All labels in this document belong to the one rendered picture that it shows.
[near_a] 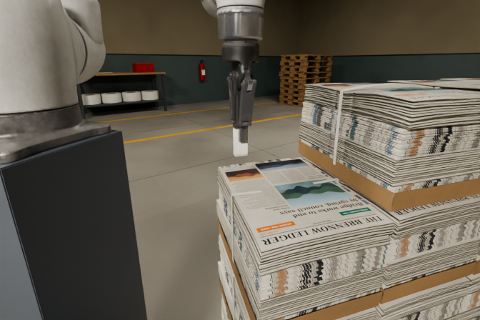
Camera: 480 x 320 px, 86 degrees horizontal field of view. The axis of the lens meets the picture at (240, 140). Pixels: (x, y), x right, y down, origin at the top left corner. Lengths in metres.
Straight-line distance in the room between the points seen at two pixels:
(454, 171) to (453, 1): 7.18
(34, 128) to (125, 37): 6.56
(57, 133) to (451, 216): 0.78
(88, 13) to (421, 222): 0.82
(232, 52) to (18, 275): 0.49
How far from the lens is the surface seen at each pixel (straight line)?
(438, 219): 0.72
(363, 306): 0.72
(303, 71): 6.92
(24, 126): 0.48
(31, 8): 0.49
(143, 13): 7.19
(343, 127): 0.69
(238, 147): 0.57
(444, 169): 0.69
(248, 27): 0.51
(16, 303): 0.60
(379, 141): 0.61
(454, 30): 7.70
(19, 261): 0.51
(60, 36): 0.51
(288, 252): 0.50
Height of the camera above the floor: 1.13
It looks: 17 degrees down
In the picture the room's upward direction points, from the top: straight up
